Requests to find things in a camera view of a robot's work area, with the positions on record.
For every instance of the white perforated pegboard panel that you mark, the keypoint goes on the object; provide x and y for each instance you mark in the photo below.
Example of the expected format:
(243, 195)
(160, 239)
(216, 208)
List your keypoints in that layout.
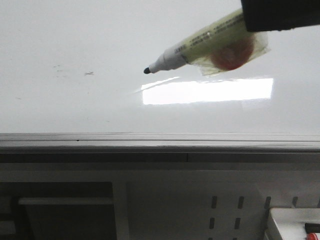
(207, 210)

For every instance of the black item in bin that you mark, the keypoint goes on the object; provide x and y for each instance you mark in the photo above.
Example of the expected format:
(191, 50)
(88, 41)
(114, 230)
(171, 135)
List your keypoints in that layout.
(312, 228)

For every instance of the white plastic bin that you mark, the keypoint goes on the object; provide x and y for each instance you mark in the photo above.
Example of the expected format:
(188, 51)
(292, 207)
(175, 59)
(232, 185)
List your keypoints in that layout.
(289, 223)

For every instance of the red capped item in bin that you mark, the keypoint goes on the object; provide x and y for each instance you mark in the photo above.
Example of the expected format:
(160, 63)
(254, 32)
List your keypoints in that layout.
(313, 236)

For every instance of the whiteboard with grey frame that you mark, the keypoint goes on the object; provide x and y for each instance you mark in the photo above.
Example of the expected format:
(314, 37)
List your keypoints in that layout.
(71, 78)

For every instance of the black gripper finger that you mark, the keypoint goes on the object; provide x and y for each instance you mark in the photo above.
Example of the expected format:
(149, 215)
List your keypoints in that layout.
(278, 15)

